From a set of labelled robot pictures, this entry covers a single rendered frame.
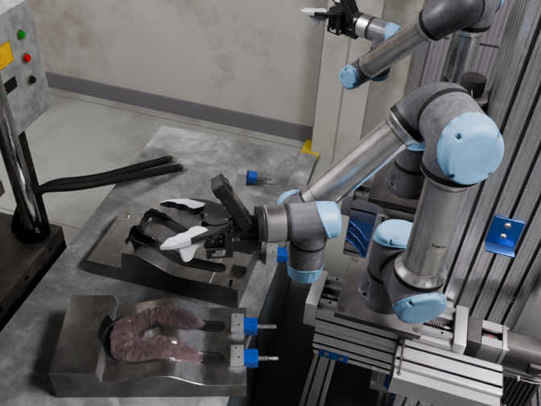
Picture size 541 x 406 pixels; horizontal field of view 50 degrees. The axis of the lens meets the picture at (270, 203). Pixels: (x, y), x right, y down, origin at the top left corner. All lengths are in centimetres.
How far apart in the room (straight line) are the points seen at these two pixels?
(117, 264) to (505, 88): 122
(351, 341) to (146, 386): 57
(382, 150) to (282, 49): 255
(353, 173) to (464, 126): 28
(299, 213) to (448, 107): 34
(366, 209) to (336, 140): 181
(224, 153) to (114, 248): 71
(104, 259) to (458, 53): 124
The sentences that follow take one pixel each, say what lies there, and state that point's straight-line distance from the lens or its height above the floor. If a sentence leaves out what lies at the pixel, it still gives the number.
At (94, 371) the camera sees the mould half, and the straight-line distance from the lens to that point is 160.
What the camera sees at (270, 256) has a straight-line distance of 192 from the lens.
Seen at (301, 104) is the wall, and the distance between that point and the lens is 385.
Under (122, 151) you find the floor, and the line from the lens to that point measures 389.
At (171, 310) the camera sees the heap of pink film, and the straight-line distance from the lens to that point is 168.
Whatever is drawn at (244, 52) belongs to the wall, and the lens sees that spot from 381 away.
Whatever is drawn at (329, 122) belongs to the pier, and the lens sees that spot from 369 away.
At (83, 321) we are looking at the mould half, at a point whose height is 91.
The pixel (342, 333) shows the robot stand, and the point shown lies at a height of 91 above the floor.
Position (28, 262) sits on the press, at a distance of 209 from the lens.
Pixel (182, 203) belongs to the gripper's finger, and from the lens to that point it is 117.
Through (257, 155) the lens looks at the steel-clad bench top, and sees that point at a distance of 242.
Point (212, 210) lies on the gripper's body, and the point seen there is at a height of 146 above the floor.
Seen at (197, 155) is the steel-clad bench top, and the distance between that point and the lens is 242.
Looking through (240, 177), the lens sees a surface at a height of 84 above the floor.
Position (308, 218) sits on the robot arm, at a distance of 112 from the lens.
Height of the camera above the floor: 220
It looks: 40 degrees down
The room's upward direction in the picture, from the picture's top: 4 degrees clockwise
